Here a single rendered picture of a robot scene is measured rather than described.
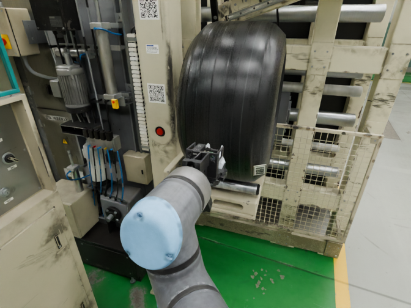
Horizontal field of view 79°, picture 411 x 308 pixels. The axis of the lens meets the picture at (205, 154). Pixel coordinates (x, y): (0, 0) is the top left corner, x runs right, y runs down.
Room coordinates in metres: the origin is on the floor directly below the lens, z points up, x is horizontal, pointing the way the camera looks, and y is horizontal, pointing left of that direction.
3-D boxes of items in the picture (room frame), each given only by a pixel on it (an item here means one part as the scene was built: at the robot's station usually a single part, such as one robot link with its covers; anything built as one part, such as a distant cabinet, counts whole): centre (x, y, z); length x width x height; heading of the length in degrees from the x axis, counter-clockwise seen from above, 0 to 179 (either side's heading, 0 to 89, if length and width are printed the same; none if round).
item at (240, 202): (0.83, -0.04, 0.83); 0.36 x 0.09 x 0.06; 72
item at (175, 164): (1.02, 0.09, 0.90); 0.40 x 0.03 x 0.10; 162
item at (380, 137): (1.21, -0.40, 0.65); 0.90 x 0.02 x 0.70; 72
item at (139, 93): (1.03, 0.26, 1.19); 0.05 x 0.04 x 0.48; 162
